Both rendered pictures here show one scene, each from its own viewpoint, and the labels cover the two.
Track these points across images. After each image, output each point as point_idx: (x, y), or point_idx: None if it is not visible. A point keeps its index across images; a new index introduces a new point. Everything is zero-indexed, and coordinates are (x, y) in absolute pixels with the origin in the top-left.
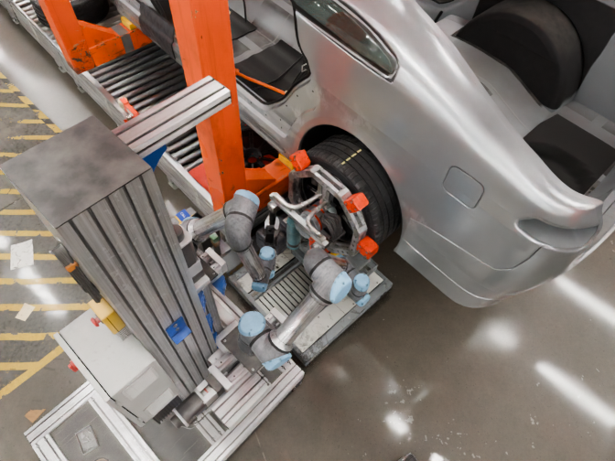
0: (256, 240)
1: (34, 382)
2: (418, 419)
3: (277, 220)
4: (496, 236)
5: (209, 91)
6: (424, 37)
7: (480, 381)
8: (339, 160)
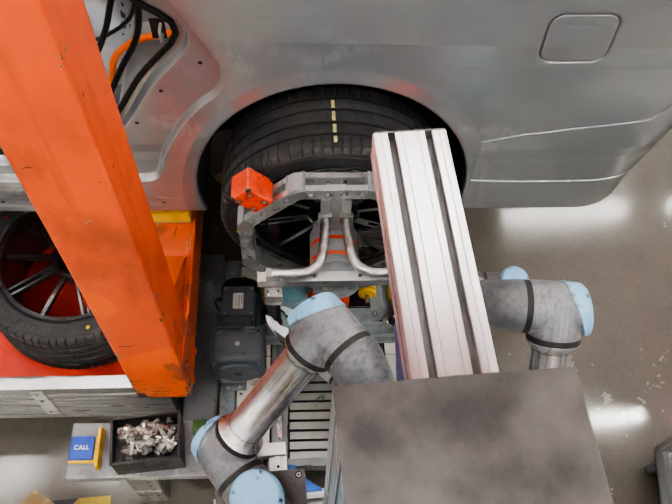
0: (220, 372)
1: None
2: (613, 388)
3: (288, 309)
4: (650, 72)
5: (422, 159)
6: None
7: (618, 280)
8: (325, 140)
